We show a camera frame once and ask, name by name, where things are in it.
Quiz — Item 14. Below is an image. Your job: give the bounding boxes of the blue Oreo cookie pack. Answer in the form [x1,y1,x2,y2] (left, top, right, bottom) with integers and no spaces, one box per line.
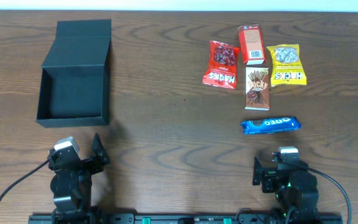
[241,117,301,134]

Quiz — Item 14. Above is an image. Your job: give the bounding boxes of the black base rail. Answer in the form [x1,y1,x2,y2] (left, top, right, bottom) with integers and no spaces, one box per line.
[27,213,343,224]

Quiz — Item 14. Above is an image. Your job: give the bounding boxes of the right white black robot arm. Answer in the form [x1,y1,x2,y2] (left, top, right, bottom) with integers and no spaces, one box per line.
[252,146,320,223]

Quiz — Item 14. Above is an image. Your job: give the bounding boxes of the black gift box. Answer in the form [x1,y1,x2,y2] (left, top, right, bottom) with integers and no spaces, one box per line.
[36,19,111,128]

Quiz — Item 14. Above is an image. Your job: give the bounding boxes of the red Hacks candy bag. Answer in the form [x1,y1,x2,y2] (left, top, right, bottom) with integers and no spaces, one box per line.
[202,40,241,90]

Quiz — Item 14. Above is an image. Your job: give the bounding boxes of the red cardboard snack box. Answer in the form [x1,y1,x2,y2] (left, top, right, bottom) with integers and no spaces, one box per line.
[237,24,266,65]

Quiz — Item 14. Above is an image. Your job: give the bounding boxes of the brown Pocky box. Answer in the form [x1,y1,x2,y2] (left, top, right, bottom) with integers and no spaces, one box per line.
[245,67,270,111]

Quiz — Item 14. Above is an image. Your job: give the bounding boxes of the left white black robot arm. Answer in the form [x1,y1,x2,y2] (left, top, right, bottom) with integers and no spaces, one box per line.
[47,134,110,223]

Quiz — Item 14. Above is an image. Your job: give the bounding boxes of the yellow Hacks candy bag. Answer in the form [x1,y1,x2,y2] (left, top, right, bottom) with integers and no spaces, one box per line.
[267,44,307,86]

